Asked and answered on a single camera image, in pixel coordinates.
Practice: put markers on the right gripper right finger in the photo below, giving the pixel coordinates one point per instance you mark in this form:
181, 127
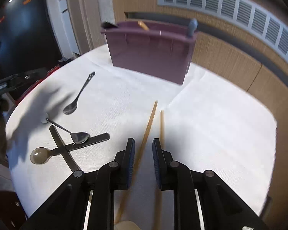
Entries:
160, 159

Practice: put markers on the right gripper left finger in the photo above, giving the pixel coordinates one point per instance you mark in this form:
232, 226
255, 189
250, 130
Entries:
127, 164

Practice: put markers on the wooden spoon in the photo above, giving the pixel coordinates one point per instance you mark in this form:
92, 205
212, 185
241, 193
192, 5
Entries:
143, 25

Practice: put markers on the light blue plastic spoon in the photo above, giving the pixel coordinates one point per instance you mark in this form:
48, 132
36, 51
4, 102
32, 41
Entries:
192, 26

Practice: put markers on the white table cloth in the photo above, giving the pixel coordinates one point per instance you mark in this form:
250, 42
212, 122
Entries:
209, 124

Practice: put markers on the purple plastic utensil holder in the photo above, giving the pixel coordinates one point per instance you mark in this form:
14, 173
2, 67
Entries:
164, 51

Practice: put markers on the wooden counter cabinet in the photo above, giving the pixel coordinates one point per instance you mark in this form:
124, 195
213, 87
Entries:
246, 61

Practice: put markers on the grey ventilation grille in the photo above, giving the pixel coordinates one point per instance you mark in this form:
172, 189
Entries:
244, 14

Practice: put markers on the black flat utensil handle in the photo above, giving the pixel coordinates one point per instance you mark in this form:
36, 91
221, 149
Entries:
61, 147

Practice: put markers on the black handled brown spoon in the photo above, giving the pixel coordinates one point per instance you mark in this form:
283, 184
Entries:
41, 155

